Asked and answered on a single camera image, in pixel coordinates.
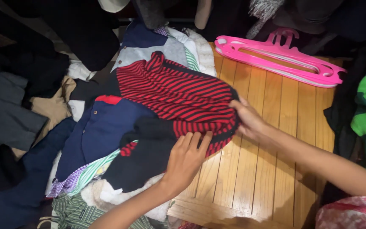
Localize person's right hand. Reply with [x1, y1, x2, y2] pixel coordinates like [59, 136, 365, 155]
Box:
[229, 97, 272, 144]

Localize person's left hand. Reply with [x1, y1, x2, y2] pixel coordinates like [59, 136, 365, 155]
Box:
[160, 131, 213, 193]

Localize red black striped sweater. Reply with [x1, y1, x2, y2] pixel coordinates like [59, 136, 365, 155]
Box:
[116, 51, 241, 158]

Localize stack of pink plastic hangers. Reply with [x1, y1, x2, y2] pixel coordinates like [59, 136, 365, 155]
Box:
[214, 28, 346, 88]

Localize cream knitted garment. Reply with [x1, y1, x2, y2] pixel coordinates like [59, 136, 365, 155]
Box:
[183, 28, 217, 77]

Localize hanging dark clothes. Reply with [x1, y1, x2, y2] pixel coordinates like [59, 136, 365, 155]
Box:
[130, 0, 366, 58]

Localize grey navy buttoned shirt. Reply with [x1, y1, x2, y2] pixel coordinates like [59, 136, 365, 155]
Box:
[111, 20, 190, 73]

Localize navy blue buttoned shirt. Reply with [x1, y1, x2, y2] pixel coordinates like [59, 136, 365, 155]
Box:
[55, 95, 158, 182]

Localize white fluffy garment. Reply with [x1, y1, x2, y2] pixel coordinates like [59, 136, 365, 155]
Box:
[81, 173, 171, 223]

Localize pink white patterned cloth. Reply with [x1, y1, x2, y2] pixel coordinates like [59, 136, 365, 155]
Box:
[315, 196, 366, 229]

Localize purple checked shirt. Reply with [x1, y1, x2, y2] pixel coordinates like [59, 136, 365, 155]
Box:
[47, 163, 91, 198]

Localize beige trousers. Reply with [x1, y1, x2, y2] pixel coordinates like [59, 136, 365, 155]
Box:
[11, 76, 77, 159]

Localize green white striped shirt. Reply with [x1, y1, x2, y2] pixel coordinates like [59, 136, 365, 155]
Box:
[51, 192, 155, 229]

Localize heap of dark clothes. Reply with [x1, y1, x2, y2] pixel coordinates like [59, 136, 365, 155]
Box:
[0, 0, 121, 198]

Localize navy blue trousers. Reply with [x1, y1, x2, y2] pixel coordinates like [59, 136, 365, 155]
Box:
[0, 117, 77, 229]

